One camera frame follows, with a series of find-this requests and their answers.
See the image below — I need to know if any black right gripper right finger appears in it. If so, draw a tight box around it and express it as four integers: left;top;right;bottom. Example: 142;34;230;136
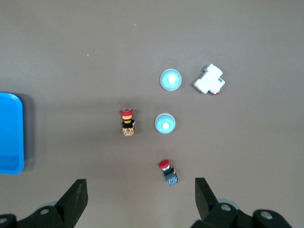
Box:
191;177;292;228

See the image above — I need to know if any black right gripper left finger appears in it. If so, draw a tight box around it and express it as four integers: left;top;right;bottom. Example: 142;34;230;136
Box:
0;179;89;228

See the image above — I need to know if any blue dome bell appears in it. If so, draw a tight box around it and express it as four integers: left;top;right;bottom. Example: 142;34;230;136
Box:
154;113;176;135
160;68;182;92

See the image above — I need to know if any red push button black base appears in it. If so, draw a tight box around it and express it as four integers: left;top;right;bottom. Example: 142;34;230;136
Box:
158;160;179;186

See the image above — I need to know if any blue plastic tray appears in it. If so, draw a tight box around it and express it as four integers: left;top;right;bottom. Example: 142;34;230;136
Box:
0;92;25;175

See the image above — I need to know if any red emergency stop orange base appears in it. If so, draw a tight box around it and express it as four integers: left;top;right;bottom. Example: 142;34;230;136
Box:
120;108;136;137

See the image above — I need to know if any white circuit breaker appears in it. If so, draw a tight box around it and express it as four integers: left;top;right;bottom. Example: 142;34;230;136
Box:
192;63;226;95

